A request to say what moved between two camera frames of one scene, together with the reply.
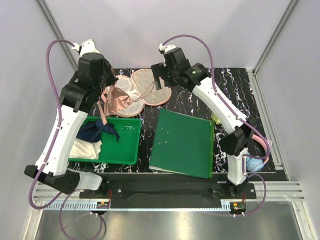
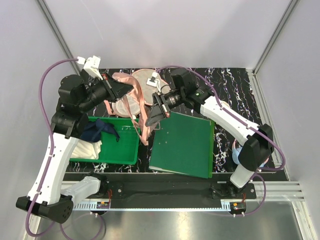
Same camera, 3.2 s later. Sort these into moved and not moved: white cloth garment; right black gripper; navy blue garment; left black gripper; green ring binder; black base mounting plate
Moved: right black gripper; left black gripper
Not moved: white cloth garment; navy blue garment; green ring binder; black base mounting plate
